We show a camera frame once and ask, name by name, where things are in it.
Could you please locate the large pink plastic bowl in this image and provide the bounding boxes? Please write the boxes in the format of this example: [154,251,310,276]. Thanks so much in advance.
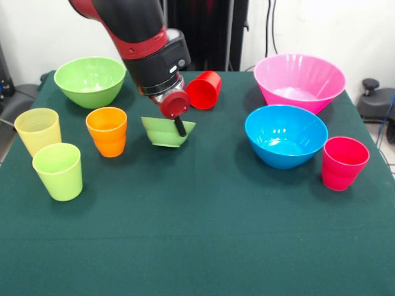
[253,53,346,115]

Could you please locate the large green plastic bowl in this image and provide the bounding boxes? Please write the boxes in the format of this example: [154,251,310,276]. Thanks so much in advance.
[54,56,127,109]

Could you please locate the magenta plastic cup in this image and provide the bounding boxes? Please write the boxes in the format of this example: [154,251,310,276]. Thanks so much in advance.
[322,136,370,192]

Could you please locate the dark green tablecloth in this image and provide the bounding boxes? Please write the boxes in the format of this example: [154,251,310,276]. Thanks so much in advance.
[0,70,395,296]

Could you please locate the light green plastic cup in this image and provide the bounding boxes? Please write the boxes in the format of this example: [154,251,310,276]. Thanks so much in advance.
[32,142,83,202]

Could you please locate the grey base with black knob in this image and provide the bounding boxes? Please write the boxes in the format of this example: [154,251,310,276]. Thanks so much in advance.
[357,78,395,124]

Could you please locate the black wall cable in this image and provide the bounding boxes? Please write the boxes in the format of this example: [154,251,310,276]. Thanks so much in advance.
[266,0,278,55]

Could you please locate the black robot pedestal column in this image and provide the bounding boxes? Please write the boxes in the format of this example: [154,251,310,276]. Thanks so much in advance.
[160,0,250,72]

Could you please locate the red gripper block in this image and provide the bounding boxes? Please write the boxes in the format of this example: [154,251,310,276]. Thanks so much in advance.
[159,91,191,138]

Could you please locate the small green plastic bowl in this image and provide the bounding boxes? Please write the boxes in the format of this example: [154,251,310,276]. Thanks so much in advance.
[141,116,197,148]

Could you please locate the blue plastic bowl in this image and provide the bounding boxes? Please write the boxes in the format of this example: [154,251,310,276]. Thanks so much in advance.
[244,104,329,170]

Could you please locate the grey rounded base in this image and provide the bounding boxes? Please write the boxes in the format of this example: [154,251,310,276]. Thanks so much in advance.
[0,83,40,124]

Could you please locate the red plastic cup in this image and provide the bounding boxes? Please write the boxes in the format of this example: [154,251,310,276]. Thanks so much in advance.
[186,70,222,111]

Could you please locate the yellow plastic cup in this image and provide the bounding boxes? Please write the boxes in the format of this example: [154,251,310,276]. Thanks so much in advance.
[14,107,62,158]

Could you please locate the black equipment box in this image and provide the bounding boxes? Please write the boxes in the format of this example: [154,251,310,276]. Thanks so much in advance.
[0,43,15,96]

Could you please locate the orange plastic cup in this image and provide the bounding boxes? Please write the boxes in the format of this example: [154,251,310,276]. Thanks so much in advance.
[85,107,128,158]

